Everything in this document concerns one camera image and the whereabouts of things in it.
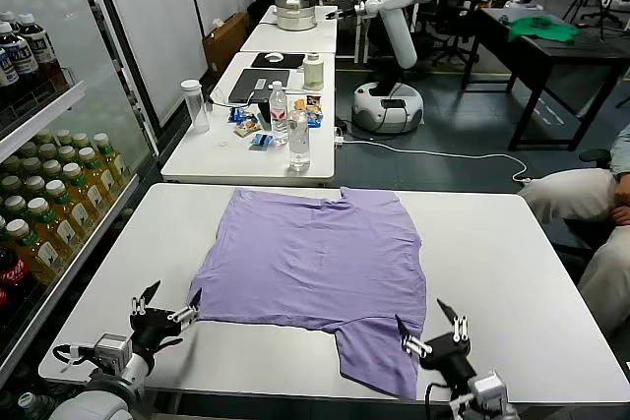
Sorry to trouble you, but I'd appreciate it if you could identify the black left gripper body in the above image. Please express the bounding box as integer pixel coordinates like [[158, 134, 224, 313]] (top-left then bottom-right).
[[128, 306, 186, 355]]

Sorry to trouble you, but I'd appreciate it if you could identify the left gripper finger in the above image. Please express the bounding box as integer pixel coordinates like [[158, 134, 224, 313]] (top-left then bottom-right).
[[165, 286, 204, 329], [130, 280, 162, 317]]

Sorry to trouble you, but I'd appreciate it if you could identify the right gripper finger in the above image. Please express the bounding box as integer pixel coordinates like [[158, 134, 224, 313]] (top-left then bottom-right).
[[395, 314, 434, 357], [435, 297, 469, 342]]

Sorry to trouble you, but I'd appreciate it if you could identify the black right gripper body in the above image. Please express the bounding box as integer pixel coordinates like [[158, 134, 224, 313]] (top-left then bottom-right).
[[417, 332, 477, 387]]

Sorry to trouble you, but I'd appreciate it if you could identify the purple t-shirt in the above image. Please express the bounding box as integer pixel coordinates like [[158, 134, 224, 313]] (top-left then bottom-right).
[[189, 186, 428, 400]]

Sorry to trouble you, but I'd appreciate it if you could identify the red label cola bottle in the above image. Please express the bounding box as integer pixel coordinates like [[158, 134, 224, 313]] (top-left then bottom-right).
[[0, 245, 38, 313]]

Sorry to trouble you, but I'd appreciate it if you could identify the white table with snacks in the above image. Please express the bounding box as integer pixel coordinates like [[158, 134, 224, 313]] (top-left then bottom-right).
[[160, 50, 337, 184]]

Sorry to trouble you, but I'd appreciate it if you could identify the dark bottle white cap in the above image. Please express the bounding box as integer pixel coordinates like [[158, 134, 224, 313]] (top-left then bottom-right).
[[17, 392, 53, 420]]

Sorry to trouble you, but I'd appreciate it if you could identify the person in beige trousers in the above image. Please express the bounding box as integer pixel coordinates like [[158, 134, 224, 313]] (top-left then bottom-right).
[[516, 124, 630, 337]]

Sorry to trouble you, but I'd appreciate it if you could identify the clear tumbler white lid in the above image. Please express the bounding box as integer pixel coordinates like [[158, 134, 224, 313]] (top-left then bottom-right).
[[179, 79, 212, 135]]

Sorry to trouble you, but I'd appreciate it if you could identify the tan snack packet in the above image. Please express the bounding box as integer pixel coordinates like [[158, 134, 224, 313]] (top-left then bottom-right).
[[233, 117, 261, 139]]

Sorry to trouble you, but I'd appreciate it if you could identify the clear unlabelled water bottle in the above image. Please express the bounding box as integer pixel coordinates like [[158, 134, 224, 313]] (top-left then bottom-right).
[[286, 108, 313, 174]]

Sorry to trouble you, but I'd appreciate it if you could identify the glass door drinks cabinet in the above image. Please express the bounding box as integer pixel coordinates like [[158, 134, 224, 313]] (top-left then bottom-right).
[[0, 0, 163, 391]]

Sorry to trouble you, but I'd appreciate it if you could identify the small black stand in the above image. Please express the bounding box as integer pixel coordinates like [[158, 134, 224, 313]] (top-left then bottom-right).
[[255, 99, 275, 129]]

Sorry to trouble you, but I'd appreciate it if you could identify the red label water bottle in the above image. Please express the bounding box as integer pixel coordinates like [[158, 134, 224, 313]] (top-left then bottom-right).
[[268, 81, 290, 147]]

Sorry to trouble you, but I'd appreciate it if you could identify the dark grey laptop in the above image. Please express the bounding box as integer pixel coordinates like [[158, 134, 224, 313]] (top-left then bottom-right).
[[228, 68, 292, 104]]

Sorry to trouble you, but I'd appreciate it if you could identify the brown cardboard box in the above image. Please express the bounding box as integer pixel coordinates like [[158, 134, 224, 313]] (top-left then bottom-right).
[[202, 11, 250, 78]]

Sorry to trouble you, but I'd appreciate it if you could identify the pale green jar cream lid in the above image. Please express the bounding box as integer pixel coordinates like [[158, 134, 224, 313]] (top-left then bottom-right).
[[301, 52, 325, 91]]

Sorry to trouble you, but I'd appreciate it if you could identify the black mouse pad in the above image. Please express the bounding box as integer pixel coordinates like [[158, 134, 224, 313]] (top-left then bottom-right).
[[249, 50, 305, 70]]

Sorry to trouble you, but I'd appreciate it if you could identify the white table with pot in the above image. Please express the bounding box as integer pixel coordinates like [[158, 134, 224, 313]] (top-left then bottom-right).
[[239, 4, 339, 55]]

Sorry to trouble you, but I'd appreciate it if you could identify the black work table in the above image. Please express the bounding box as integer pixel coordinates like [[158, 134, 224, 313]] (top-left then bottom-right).
[[472, 5, 630, 151]]

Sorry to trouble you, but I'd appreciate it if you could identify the white humanoid robot body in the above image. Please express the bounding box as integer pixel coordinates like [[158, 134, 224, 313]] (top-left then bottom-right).
[[351, 0, 427, 135]]

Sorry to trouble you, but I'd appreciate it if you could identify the green cloth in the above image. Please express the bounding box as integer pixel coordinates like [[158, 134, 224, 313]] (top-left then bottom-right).
[[506, 14, 582, 43]]

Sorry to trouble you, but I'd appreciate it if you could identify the steel steamer pot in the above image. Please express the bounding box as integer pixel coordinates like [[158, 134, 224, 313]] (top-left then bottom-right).
[[273, 0, 319, 31]]

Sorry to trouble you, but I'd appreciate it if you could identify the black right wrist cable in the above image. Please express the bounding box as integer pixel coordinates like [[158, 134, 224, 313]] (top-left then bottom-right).
[[423, 380, 469, 404]]

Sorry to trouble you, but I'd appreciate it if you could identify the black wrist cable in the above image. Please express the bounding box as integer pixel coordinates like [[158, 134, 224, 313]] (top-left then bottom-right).
[[423, 380, 469, 404], [51, 342, 99, 367]]

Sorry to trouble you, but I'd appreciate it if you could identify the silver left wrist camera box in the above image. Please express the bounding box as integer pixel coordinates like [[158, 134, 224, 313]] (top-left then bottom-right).
[[93, 333, 134, 367]]

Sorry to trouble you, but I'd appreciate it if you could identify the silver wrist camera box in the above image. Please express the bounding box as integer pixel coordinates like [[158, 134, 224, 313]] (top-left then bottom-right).
[[470, 371, 511, 411], [93, 333, 134, 367]]

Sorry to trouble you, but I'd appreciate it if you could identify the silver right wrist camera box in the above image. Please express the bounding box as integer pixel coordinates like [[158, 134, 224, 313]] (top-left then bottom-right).
[[470, 371, 511, 411]]

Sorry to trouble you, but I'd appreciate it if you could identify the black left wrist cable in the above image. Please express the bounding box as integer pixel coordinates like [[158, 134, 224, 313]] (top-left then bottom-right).
[[51, 342, 99, 367]]

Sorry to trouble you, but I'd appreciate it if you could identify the long white power cable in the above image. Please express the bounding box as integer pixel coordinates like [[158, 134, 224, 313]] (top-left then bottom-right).
[[342, 137, 533, 185]]

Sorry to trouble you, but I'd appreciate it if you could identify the thin white charging cable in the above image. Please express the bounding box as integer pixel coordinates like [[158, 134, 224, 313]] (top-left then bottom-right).
[[209, 88, 272, 109]]

